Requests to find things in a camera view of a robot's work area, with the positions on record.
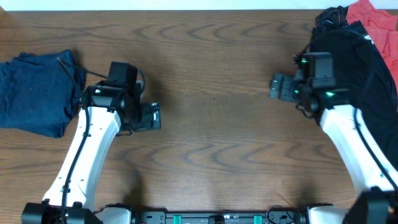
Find navy blue denim shorts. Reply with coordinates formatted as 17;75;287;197
1;50;86;138

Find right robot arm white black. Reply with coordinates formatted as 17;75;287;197
269;52;397;223

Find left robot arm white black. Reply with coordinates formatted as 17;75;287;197
21;62;161;223

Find black garment pile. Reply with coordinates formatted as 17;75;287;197
310;6;397;167

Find red garment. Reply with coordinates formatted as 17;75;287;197
346;0;398;83

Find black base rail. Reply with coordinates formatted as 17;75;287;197
99;203;340;224

